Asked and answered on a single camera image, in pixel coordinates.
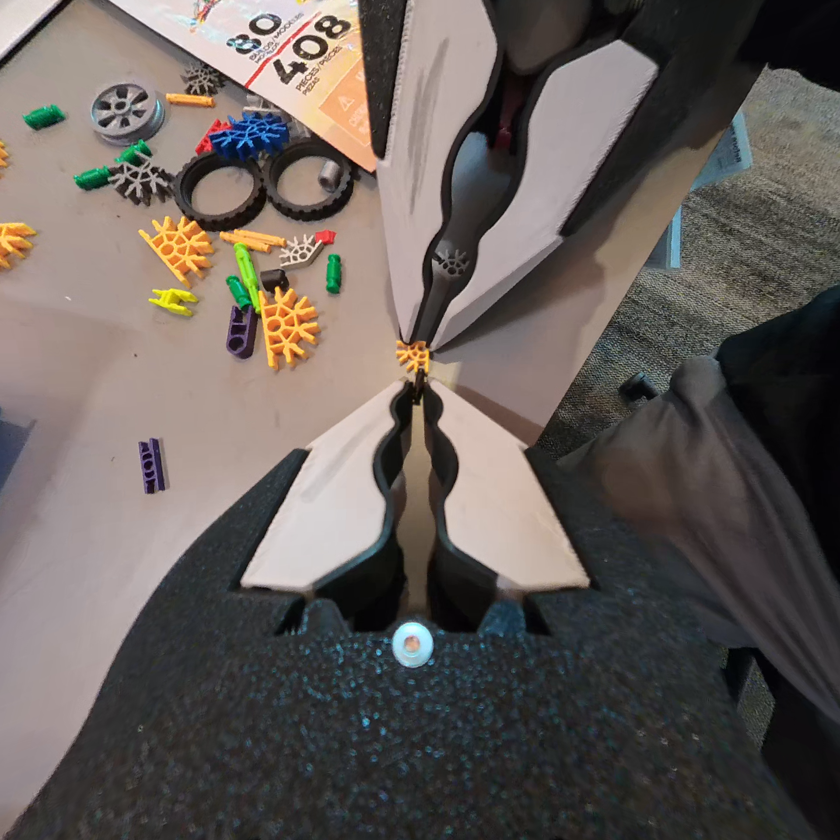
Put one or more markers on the black rubber tire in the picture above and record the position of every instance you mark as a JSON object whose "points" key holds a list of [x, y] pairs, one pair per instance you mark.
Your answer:
{"points": [[187, 203], [275, 203]]}

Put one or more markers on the white fan connector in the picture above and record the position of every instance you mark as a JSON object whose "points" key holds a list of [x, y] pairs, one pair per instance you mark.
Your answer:
{"points": [[298, 253], [262, 108]]}

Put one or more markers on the red fan connector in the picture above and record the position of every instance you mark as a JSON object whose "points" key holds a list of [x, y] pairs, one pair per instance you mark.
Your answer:
{"points": [[208, 139]]}

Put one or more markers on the small yellow fan connector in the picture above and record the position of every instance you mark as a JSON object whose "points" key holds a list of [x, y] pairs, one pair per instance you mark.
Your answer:
{"points": [[412, 356]]}

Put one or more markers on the purple ladder connector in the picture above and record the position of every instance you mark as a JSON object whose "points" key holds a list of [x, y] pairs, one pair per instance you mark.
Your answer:
{"points": [[151, 466]]}

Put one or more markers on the small black connector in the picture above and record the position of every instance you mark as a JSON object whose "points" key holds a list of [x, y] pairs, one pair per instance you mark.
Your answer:
{"points": [[418, 387], [274, 279]]}

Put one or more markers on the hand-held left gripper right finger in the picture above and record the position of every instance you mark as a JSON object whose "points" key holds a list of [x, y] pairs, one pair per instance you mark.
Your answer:
{"points": [[505, 518]]}

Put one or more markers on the yellow clip connector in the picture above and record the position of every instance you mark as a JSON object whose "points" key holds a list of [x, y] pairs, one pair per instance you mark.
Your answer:
{"points": [[172, 300]]}

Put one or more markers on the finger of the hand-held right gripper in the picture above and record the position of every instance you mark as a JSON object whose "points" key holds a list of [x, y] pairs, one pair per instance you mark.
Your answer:
{"points": [[426, 98], [577, 144]]}

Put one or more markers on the dark grey snowflake connector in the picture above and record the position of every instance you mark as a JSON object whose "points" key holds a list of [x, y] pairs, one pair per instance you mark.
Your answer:
{"points": [[203, 79], [141, 180]]}

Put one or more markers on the printed toy packaging bag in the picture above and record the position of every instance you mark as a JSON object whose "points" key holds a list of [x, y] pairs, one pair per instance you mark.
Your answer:
{"points": [[295, 39]]}

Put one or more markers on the grey wheel hub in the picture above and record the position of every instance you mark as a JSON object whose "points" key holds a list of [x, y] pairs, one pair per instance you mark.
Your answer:
{"points": [[124, 111]]}

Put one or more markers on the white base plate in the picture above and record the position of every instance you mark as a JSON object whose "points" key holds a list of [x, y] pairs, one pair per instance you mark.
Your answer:
{"points": [[19, 19]]}

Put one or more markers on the purple clip connector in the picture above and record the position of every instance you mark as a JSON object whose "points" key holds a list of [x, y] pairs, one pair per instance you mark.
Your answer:
{"points": [[239, 331]]}

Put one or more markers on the green short rod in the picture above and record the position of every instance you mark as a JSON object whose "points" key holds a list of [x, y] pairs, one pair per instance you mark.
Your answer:
{"points": [[43, 117], [92, 177], [237, 292], [333, 274], [134, 152]]}

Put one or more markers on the white printed floor sheet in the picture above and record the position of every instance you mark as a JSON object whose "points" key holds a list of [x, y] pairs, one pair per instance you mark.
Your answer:
{"points": [[722, 157]]}

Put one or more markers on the person's black jacket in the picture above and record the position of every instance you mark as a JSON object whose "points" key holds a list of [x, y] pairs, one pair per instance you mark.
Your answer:
{"points": [[787, 367]]}

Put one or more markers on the light grey fan connector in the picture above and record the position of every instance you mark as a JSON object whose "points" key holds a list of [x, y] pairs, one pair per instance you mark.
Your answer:
{"points": [[453, 262]]}

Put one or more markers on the short orange rod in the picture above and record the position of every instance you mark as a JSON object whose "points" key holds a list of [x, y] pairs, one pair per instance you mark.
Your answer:
{"points": [[253, 237], [190, 100]]}

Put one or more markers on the small grey spacer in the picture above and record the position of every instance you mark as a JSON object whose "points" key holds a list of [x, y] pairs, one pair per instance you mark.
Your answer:
{"points": [[331, 174]]}

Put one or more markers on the blue snowflake connector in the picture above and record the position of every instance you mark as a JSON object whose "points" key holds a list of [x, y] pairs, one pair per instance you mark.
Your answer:
{"points": [[249, 134]]}

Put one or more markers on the lime green rod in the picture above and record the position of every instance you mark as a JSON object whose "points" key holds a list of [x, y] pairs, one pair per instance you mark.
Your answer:
{"points": [[246, 269]]}

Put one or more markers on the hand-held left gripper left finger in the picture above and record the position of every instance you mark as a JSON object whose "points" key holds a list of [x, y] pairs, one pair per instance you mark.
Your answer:
{"points": [[315, 518]]}

